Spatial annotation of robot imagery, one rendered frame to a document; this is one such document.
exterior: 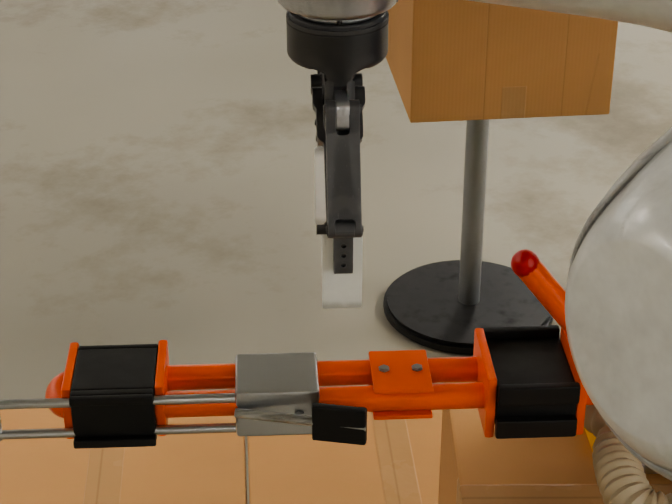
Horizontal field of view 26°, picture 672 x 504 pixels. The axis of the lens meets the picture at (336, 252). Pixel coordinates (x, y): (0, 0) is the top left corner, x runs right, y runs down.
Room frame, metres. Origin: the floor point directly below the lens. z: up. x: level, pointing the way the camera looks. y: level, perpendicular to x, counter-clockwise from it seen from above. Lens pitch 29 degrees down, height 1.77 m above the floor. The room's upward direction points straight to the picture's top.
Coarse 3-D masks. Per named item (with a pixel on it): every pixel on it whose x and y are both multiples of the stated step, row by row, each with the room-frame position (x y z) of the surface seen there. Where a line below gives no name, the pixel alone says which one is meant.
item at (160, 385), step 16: (80, 352) 1.04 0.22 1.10; (96, 352) 1.04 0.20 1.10; (112, 352) 1.04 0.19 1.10; (128, 352) 1.04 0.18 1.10; (144, 352) 1.04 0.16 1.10; (160, 352) 1.04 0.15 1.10; (80, 368) 1.02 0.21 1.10; (96, 368) 1.02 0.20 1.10; (112, 368) 1.02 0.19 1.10; (128, 368) 1.02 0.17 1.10; (144, 368) 1.02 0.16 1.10; (160, 368) 1.02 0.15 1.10; (64, 384) 1.00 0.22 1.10; (80, 384) 1.00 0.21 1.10; (96, 384) 1.00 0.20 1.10; (112, 384) 1.00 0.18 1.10; (128, 384) 1.00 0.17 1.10; (144, 384) 1.00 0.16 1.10; (160, 384) 1.00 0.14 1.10; (64, 416) 0.99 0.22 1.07; (160, 416) 0.99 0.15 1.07
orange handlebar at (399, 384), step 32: (384, 352) 1.06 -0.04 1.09; (416, 352) 1.06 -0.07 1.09; (192, 384) 1.03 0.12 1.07; (224, 384) 1.03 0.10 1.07; (320, 384) 1.04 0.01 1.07; (352, 384) 1.04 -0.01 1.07; (384, 384) 1.01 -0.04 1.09; (416, 384) 1.01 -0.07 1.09; (448, 384) 1.02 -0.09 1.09; (480, 384) 1.02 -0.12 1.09; (192, 416) 1.00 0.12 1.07; (384, 416) 1.00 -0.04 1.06; (416, 416) 1.00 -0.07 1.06
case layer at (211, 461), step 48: (384, 432) 1.70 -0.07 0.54; (432, 432) 1.70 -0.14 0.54; (0, 480) 1.59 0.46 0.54; (48, 480) 1.59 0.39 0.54; (96, 480) 1.59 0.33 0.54; (144, 480) 1.59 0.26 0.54; (192, 480) 1.59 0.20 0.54; (240, 480) 1.59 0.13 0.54; (288, 480) 1.59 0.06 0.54; (336, 480) 1.59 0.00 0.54; (384, 480) 1.59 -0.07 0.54; (432, 480) 1.59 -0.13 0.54
